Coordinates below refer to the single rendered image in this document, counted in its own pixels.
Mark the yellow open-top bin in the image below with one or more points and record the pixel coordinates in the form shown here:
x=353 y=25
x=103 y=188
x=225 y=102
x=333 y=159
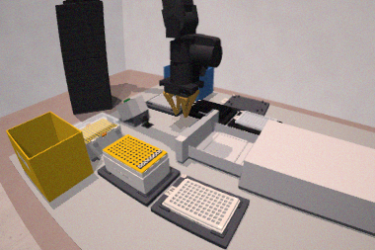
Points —
x=57 y=165

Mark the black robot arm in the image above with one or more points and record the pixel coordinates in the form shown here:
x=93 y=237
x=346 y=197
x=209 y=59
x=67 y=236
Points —
x=181 y=21

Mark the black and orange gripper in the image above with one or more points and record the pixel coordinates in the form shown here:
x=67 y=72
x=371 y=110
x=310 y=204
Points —
x=180 y=85

